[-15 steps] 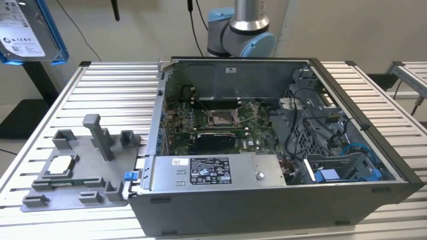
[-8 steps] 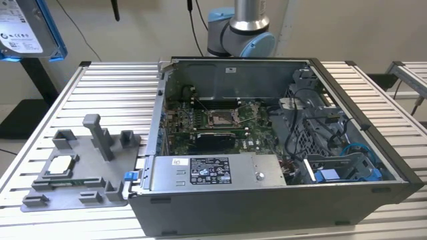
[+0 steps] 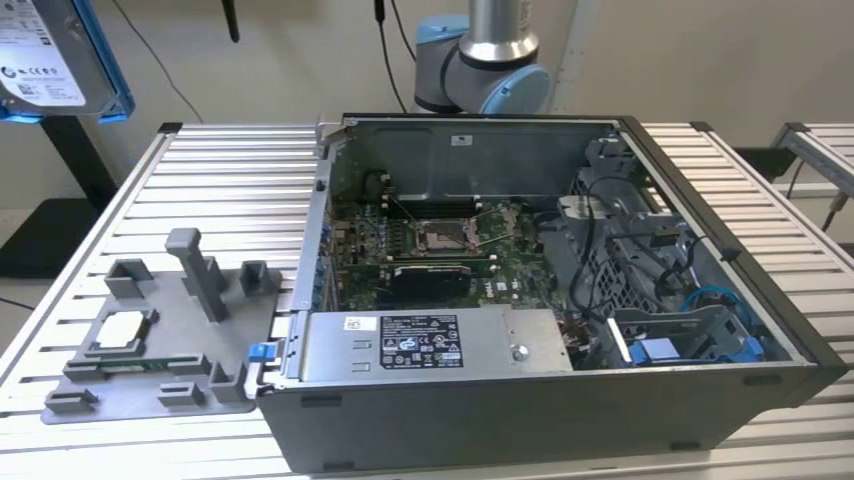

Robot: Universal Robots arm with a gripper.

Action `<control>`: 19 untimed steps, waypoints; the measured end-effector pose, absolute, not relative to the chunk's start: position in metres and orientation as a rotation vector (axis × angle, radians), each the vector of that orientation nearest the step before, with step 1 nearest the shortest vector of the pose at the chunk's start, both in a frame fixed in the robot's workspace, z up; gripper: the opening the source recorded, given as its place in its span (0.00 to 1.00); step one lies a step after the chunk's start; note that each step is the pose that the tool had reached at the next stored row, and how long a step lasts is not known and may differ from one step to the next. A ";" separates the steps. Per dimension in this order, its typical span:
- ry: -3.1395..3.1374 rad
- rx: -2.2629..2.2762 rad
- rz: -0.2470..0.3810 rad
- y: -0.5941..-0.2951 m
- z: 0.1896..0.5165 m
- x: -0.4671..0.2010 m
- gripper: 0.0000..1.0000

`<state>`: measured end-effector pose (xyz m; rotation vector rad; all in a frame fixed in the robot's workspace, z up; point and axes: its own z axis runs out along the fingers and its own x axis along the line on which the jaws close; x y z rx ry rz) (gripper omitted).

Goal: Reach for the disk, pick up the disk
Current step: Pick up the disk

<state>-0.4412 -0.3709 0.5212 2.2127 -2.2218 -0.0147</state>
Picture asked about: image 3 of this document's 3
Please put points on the grey parts rack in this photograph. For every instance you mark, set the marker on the grey parts rack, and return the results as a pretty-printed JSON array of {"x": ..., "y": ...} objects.
[{"x": 168, "y": 320}]

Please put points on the black open PC case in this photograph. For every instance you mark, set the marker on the black open PC case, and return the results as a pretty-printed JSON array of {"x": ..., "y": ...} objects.
[{"x": 501, "y": 425}]

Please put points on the grey metal drive cage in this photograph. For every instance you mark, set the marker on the grey metal drive cage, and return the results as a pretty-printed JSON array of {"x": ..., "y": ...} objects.
[{"x": 621, "y": 235}]

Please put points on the hard disk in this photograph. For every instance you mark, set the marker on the hard disk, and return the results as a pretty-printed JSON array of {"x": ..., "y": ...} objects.
[{"x": 48, "y": 55}]

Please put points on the metal slat side table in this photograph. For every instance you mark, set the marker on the metal slat side table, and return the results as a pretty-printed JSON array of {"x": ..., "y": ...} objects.
[{"x": 821, "y": 145}]

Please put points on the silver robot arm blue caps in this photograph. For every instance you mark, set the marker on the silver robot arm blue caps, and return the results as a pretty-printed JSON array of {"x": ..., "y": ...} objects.
[{"x": 488, "y": 55}]

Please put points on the silver power supply unit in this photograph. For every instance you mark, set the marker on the silver power supply unit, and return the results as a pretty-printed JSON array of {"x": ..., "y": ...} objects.
[{"x": 435, "y": 345}]

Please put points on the green motherboard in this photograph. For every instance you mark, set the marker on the green motherboard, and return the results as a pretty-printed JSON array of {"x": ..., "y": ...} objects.
[{"x": 515, "y": 285}]

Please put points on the blue case latch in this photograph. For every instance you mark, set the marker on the blue case latch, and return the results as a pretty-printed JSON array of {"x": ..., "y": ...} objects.
[{"x": 261, "y": 352}]

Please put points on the disk bay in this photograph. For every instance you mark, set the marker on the disk bay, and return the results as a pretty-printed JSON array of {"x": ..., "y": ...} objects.
[{"x": 675, "y": 335}]

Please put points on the black floor stand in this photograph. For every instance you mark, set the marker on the black floor stand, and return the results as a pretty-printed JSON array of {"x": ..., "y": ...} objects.
[{"x": 74, "y": 160}]

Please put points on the green RAM stick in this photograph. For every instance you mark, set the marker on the green RAM stick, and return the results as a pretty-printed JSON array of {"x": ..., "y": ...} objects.
[{"x": 137, "y": 365}]

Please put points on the silver CPU chip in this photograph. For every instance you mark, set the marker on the silver CPU chip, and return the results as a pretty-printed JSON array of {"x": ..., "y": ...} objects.
[{"x": 121, "y": 330}]

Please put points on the CPU socket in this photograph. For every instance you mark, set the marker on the CPU socket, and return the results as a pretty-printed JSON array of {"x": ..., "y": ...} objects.
[{"x": 444, "y": 237}]

